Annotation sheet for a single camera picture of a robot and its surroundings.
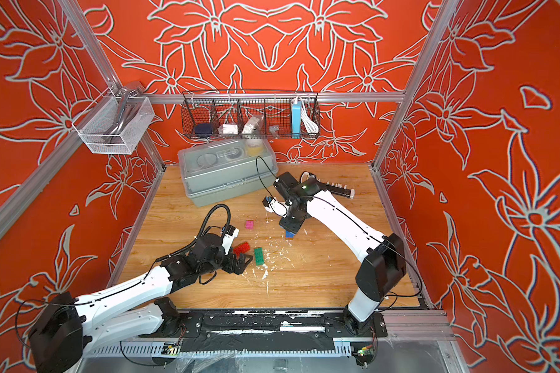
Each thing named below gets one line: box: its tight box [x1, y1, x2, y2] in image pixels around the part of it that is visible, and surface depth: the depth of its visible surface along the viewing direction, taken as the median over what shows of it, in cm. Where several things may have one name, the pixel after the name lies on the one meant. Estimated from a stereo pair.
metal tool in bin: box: [105, 87, 141, 143], surface depth 86 cm
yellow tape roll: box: [245, 138, 263, 157], surface depth 106 cm
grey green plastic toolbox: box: [178, 139, 279, 208], surface depth 99 cm
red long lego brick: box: [233, 241, 251, 257], surface depth 92 cm
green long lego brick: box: [253, 247, 266, 266], surface depth 89 cm
